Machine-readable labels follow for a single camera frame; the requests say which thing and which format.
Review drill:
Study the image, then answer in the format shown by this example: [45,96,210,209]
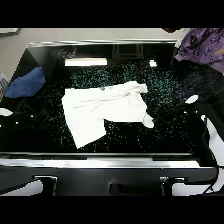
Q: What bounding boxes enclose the white long-sleeved shirt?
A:
[61,80,156,150]

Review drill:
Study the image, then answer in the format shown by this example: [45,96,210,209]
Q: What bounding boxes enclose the black garment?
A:
[173,61,224,105]

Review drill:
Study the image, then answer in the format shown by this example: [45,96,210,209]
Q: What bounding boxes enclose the silver frame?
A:
[0,152,224,197]

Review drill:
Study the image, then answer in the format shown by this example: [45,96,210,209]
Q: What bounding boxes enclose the black cable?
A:
[199,123,224,195]

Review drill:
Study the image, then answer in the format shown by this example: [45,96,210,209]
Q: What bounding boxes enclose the purple garment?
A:
[174,28,224,75]

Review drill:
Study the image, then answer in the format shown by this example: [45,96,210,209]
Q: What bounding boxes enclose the blue garment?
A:
[4,66,47,99]

